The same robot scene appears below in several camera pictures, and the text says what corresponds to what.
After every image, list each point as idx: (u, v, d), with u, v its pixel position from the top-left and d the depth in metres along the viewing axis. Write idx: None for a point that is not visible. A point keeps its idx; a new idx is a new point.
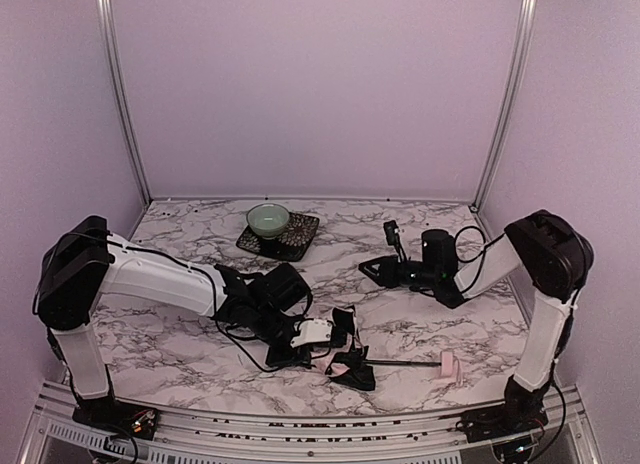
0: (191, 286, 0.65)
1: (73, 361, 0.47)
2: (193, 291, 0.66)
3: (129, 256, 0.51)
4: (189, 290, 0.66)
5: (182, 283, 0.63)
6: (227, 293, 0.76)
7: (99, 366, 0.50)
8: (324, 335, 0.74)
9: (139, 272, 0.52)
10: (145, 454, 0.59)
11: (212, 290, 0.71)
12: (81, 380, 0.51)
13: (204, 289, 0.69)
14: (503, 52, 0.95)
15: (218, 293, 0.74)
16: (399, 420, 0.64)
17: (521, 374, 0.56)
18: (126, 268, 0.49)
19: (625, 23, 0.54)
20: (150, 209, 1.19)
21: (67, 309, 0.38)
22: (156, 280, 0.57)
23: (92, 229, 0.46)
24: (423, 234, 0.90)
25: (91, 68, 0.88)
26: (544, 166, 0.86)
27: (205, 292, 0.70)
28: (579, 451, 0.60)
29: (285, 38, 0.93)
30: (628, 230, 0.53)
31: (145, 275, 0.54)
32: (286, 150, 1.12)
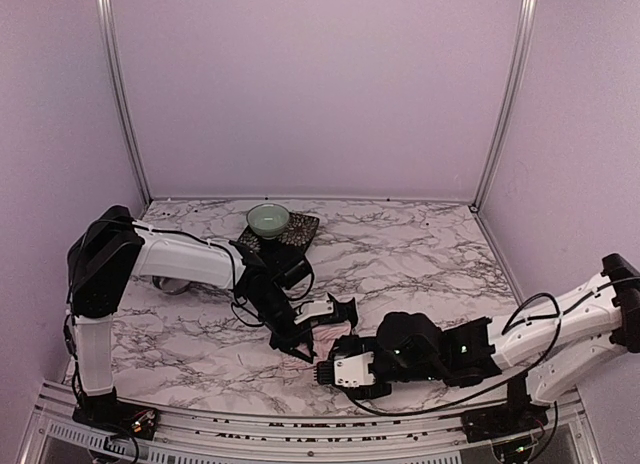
0: (211, 259, 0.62)
1: (85, 354, 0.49)
2: (218, 265, 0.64)
3: (156, 238, 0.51)
4: (212, 265, 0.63)
5: (204, 257, 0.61)
6: (245, 264, 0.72)
7: (108, 359, 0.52)
8: (327, 308, 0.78)
9: (168, 251, 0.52)
10: (145, 454, 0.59)
11: (230, 263, 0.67)
12: (89, 375, 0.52)
13: (227, 263, 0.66)
14: (503, 53, 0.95)
15: (237, 265, 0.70)
16: (399, 420, 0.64)
17: (538, 394, 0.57)
18: (156, 248, 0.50)
19: (627, 23, 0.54)
20: (150, 209, 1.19)
21: (103, 294, 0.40)
22: (183, 257, 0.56)
23: (120, 215, 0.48)
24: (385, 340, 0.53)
25: (91, 67, 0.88)
26: (545, 166, 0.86)
27: (224, 265, 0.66)
28: (579, 451, 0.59)
29: (285, 39, 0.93)
30: (629, 229, 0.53)
31: (172, 254, 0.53)
32: (287, 150, 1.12)
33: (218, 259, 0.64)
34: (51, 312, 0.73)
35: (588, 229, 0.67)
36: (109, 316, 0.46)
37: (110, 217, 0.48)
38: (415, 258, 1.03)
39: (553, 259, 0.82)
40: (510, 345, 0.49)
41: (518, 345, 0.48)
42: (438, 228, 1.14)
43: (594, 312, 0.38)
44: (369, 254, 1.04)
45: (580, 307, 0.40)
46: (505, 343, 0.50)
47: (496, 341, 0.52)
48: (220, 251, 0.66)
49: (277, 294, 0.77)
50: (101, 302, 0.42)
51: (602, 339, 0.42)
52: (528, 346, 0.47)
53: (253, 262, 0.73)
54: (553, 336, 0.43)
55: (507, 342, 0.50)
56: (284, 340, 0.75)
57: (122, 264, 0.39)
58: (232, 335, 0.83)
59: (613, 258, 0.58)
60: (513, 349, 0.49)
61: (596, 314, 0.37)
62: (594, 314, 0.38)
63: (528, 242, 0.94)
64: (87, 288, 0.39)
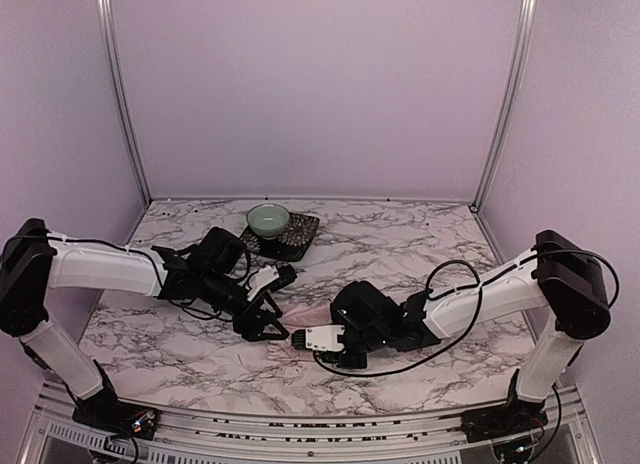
0: (128, 267, 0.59)
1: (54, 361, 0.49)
2: (137, 272, 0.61)
3: (70, 247, 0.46)
4: (133, 272, 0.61)
5: (126, 263, 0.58)
6: (168, 269, 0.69)
7: (79, 360, 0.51)
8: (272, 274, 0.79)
9: (83, 262, 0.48)
10: (146, 454, 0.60)
11: (153, 269, 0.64)
12: (74, 378, 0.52)
13: (149, 267, 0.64)
14: (502, 53, 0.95)
15: (160, 271, 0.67)
16: (399, 420, 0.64)
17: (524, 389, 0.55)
18: (71, 260, 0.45)
19: (626, 22, 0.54)
20: (150, 209, 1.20)
21: (23, 312, 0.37)
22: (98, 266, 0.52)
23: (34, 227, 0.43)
24: (335, 304, 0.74)
25: (91, 68, 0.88)
26: (545, 164, 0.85)
27: (146, 272, 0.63)
28: (579, 451, 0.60)
29: (286, 39, 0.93)
30: (628, 228, 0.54)
31: (88, 264, 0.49)
32: (286, 149, 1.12)
33: (138, 263, 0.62)
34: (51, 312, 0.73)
35: (588, 228, 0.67)
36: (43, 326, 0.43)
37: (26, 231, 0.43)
38: (415, 258, 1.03)
39: None
40: (440, 311, 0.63)
41: (446, 309, 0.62)
42: (438, 228, 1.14)
43: (513, 281, 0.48)
44: (369, 254, 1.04)
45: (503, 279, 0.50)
46: (435, 309, 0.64)
47: (428, 309, 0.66)
48: (134, 255, 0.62)
49: (219, 283, 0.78)
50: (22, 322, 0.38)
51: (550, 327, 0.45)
52: (456, 313, 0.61)
53: (176, 269, 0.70)
54: (476, 303, 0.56)
55: (436, 308, 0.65)
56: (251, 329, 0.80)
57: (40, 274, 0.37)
58: (232, 335, 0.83)
59: (613, 257, 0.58)
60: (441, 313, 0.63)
61: (518, 283, 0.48)
62: (515, 282, 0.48)
63: (528, 242, 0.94)
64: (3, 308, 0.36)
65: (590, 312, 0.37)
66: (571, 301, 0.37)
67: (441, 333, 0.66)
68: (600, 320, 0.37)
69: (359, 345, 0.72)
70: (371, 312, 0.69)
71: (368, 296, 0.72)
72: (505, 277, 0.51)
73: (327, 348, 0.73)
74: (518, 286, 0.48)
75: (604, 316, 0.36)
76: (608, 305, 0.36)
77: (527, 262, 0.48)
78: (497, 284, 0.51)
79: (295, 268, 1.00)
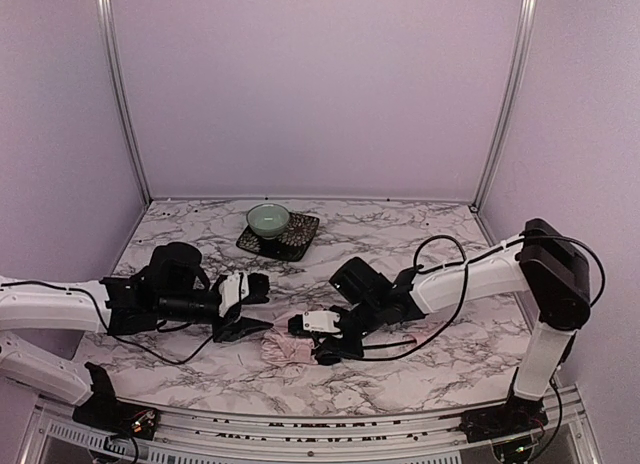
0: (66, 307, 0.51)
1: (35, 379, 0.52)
2: (76, 312, 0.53)
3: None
4: (69, 314, 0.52)
5: (57, 306, 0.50)
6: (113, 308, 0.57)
7: (57, 372, 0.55)
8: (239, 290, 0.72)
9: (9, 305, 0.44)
10: (145, 454, 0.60)
11: (95, 309, 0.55)
12: (59, 389, 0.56)
13: (89, 309, 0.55)
14: (502, 53, 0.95)
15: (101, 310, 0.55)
16: (399, 420, 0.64)
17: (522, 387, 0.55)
18: None
19: (626, 23, 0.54)
20: (150, 209, 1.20)
21: None
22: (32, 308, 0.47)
23: None
24: (331, 280, 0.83)
25: (91, 68, 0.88)
26: (546, 164, 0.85)
27: (86, 312, 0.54)
28: (579, 451, 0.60)
29: (286, 39, 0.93)
30: (628, 228, 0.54)
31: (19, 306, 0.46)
32: (286, 149, 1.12)
33: (73, 306, 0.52)
34: None
35: (588, 228, 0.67)
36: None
37: None
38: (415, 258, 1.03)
39: None
40: (427, 284, 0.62)
41: (432, 284, 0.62)
42: (438, 228, 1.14)
43: (498, 263, 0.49)
44: (369, 254, 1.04)
45: (491, 259, 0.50)
46: (423, 283, 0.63)
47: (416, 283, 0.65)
48: (73, 295, 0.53)
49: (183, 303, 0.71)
50: None
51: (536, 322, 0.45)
52: (444, 287, 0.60)
53: (125, 306, 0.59)
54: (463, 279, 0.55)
55: (424, 281, 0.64)
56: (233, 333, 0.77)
57: None
58: None
59: (613, 257, 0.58)
60: (429, 288, 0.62)
61: (502, 263, 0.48)
62: (497, 263, 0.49)
63: None
64: None
65: (570, 303, 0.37)
66: (552, 288, 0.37)
67: (426, 308, 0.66)
68: (581, 312, 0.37)
69: (354, 325, 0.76)
70: (360, 285, 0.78)
71: (361, 272, 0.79)
72: (490, 257, 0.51)
73: (326, 330, 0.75)
74: (500, 268, 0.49)
75: (584, 309, 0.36)
76: (589, 298, 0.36)
77: (514, 245, 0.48)
78: (481, 264, 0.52)
79: (295, 268, 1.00)
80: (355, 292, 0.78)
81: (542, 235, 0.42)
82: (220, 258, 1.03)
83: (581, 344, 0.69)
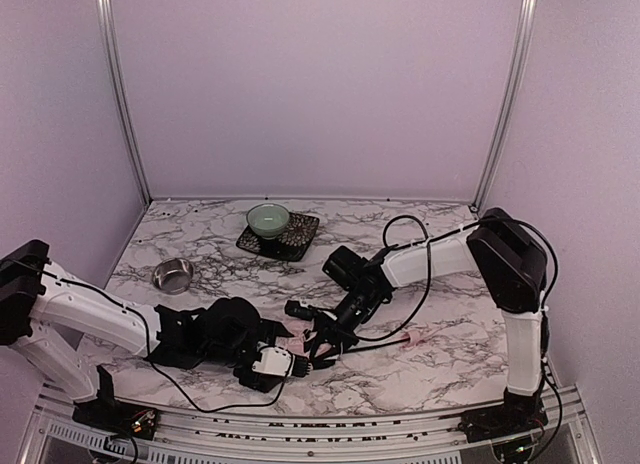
0: (121, 325, 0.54)
1: (47, 368, 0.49)
2: (127, 332, 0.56)
3: (63, 289, 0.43)
4: (119, 331, 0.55)
5: (113, 323, 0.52)
6: (160, 339, 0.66)
7: (72, 368, 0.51)
8: (282, 369, 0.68)
9: (74, 309, 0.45)
10: (145, 454, 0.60)
11: (145, 333, 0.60)
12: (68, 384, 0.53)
13: (140, 332, 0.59)
14: (502, 53, 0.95)
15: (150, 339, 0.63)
16: (399, 420, 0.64)
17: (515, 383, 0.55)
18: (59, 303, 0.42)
19: (626, 23, 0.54)
20: (150, 209, 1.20)
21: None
22: (89, 318, 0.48)
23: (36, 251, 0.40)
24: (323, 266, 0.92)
25: (91, 67, 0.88)
26: (546, 164, 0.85)
27: (135, 334, 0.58)
28: (579, 451, 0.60)
29: (286, 40, 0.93)
30: (628, 228, 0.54)
31: (80, 313, 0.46)
32: (287, 149, 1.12)
33: (128, 327, 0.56)
34: None
35: (588, 228, 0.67)
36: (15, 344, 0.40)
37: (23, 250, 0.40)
38: None
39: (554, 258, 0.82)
40: (396, 259, 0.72)
41: (401, 259, 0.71)
42: (438, 228, 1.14)
43: (453, 243, 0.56)
44: (369, 254, 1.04)
45: (447, 239, 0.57)
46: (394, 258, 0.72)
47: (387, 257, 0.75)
48: (128, 315, 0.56)
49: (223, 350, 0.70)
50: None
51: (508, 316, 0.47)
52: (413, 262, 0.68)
53: (170, 340, 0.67)
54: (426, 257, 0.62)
55: (393, 256, 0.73)
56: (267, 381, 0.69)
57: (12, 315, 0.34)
58: None
59: (614, 256, 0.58)
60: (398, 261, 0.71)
61: (456, 242, 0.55)
62: (454, 243, 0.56)
63: None
64: None
65: (516, 285, 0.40)
66: (498, 271, 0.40)
67: (394, 281, 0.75)
68: (526, 293, 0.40)
69: (347, 309, 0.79)
70: (345, 271, 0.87)
71: (344, 257, 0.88)
72: (449, 238, 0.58)
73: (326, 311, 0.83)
74: (454, 247, 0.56)
75: (528, 290, 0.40)
76: (532, 279, 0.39)
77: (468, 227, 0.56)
78: (441, 244, 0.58)
79: (295, 268, 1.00)
80: (342, 277, 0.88)
81: (495, 219, 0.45)
82: (220, 258, 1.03)
83: (582, 344, 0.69)
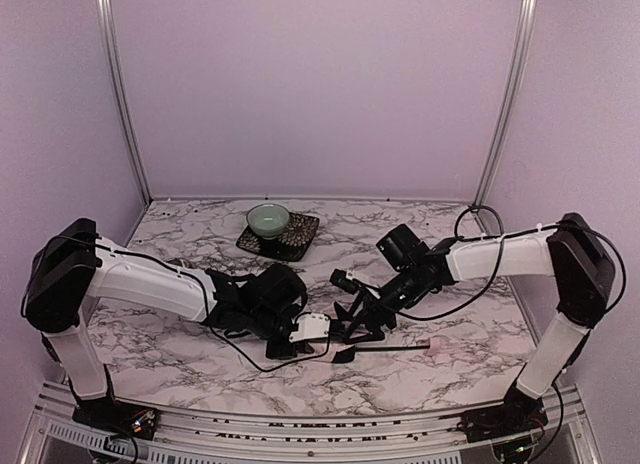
0: (178, 289, 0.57)
1: (69, 360, 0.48)
2: (186, 296, 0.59)
3: (117, 260, 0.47)
4: (179, 295, 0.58)
5: (171, 287, 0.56)
6: (218, 298, 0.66)
7: (94, 362, 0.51)
8: (323, 331, 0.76)
9: (130, 276, 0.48)
10: (145, 454, 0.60)
11: (203, 295, 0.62)
12: (86, 380, 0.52)
13: (198, 295, 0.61)
14: (502, 53, 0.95)
15: (210, 300, 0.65)
16: (399, 420, 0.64)
17: (527, 383, 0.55)
18: (115, 272, 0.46)
19: (626, 23, 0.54)
20: (150, 209, 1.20)
21: (56, 312, 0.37)
22: (147, 283, 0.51)
23: (84, 231, 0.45)
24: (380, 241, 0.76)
25: (91, 68, 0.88)
26: (546, 164, 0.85)
27: (195, 298, 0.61)
28: (579, 451, 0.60)
29: (286, 41, 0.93)
30: (627, 228, 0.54)
31: (137, 280, 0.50)
32: (287, 149, 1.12)
33: (185, 289, 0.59)
34: None
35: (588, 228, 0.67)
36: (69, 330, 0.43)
37: (72, 231, 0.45)
38: None
39: None
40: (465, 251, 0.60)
41: (468, 251, 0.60)
42: (438, 228, 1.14)
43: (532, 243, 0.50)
44: (369, 254, 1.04)
45: (523, 237, 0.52)
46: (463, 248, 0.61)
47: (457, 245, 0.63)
48: (183, 279, 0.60)
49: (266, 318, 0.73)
50: (54, 320, 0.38)
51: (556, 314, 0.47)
52: (482, 259, 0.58)
53: (226, 300, 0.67)
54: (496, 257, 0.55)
55: (463, 247, 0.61)
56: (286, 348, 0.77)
57: (75, 288, 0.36)
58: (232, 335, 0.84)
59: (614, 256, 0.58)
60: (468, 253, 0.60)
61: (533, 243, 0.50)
62: (532, 243, 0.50)
63: None
64: (40, 306, 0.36)
65: (588, 295, 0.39)
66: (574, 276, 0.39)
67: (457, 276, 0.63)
68: (596, 305, 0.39)
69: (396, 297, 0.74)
70: (403, 253, 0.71)
71: (404, 237, 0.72)
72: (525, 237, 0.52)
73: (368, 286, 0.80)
74: (531, 250, 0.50)
75: (600, 303, 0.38)
76: (607, 292, 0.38)
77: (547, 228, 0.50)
78: (518, 241, 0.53)
79: (295, 268, 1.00)
80: (398, 258, 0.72)
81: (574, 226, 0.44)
82: (220, 258, 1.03)
83: None
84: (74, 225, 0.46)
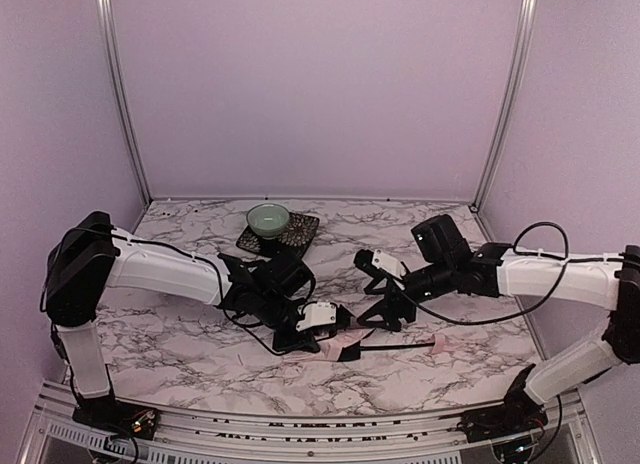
0: (196, 274, 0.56)
1: (76, 359, 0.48)
2: (203, 280, 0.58)
3: (134, 248, 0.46)
4: (197, 280, 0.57)
5: (188, 272, 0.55)
6: (233, 280, 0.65)
7: (101, 365, 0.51)
8: (330, 318, 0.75)
9: (148, 264, 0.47)
10: (146, 454, 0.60)
11: (218, 278, 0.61)
12: (90, 378, 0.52)
13: (214, 278, 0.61)
14: (502, 54, 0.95)
15: (224, 281, 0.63)
16: (399, 420, 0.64)
17: (536, 391, 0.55)
18: (133, 261, 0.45)
19: (626, 25, 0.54)
20: (150, 209, 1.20)
21: (76, 302, 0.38)
22: (165, 271, 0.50)
23: (99, 222, 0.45)
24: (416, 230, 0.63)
25: (91, 68, 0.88)
26: (546, 163, 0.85)
27: (210, 281, 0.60)
28: (579, 451, 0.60)
29: (286, 41, 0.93)
30: (627, 228, 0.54)
31: (155, 268, 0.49)
32: (286, 149, 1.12)
33: (202, 273, 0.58)
34: None
35: (588, 228, 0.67)
36: (87, 325, 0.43)
37: (89, 223, 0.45)
38: (415, 258, 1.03)
39: None
40: (518, 267, 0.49)
41: (519, 267, 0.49)
42: None
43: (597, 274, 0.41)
44: None
45: (585, 265, 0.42)
46: (513, 262, 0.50)
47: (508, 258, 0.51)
48: (199, 263, 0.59)
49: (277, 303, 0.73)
50: (75, 310, 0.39)
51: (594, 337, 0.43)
52: (536, 278, 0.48)
53: (241, 281, 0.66)
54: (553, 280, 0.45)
55: (516, 262, 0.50)
56: (288, 338, 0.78)
57: (94, 278, 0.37)
58: (232, 335, 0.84)
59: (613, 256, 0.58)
60: (519, 270, 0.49)
61: (598, 276, 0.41)
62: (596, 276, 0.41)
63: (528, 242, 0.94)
64: (61, 297, 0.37)
65: None
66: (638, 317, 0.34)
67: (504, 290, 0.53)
68: None
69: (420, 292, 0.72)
70: (443, 248, 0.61)
71: (448, 231, 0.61)
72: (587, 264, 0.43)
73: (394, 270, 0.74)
74: (594, 280, 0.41)
75: None
76: None
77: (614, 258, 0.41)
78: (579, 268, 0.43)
79: None
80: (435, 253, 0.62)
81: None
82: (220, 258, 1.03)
83: None
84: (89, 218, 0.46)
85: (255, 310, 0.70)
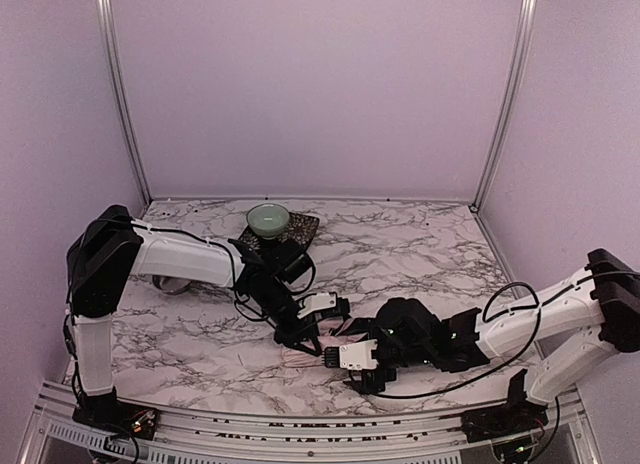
0: (209, 258, 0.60)
1: (85, 355, 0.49)
2: (216, 264, 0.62)
3: (154, 237, 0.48)
4: (210, 264, 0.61)
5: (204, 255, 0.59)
6: (245, 262, 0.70)
7: (108, 363, 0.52)
8: (329, 302, 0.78)
9: (167, 250, 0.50)
10: (145, 454, 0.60)
11: (229, 261, 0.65)
12: (96, 376, 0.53)
13: (225, 260, 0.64)
14: (502, 54, 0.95)
15: (236, 263, 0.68)
16: (399, 420, 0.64)
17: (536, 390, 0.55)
18: (154, 247, 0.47)
19: (625, 25, 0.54)
20: (150, 209, 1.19)
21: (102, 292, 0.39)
22: (181, 256, 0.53)
23: (118, 215, 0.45)
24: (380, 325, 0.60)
25: (91, 68, 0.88)
26: (546, 163, 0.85)
27: (222, 264, 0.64)
28: (579, 451, 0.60)
29: (287, 42, 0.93)
30: (627, 228, 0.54)
31: (172, 254, 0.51)
32: (286, 149, 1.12)
33: (215, 256, 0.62)
34: (51, 311, 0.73)
35: (588, 228, 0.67)
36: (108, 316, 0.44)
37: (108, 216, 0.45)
38: (415, 258, 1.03)
39: (553, 258, 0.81)
40: (494, 333, 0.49)
41: (497, 332, 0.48)
42: (438, 228, 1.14)
43: (572, 304, 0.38)
44: (369, 254, 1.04)
45: (558, 299, 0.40)
46: (488, 329, 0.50)
47: (481, 328, 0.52)
48: (213, 248, 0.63)
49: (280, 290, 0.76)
50: (101, 300, 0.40)
51: (590, 336, 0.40)
52: (514, 336, 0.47)
53: (253, 261, 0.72)
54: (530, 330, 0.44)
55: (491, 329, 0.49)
56: (289, 335, 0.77)
57: (119, 266, 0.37)
58: (232, 335, 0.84)
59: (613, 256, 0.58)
60: (495, 336, 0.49)
61: (577, 304, 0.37)
62: (573, 304, 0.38)
63: (528, 242, 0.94)
64: (86, 287, 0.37)
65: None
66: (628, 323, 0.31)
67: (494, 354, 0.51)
68: None
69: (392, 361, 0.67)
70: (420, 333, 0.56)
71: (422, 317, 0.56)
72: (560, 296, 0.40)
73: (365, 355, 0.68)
74: (572, 311, 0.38)
75: None
76: None
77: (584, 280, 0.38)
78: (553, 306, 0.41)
79: None
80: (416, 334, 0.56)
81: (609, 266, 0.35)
82: None
83: None
84: (107, 211, 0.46)
85: (263, 293, 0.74)
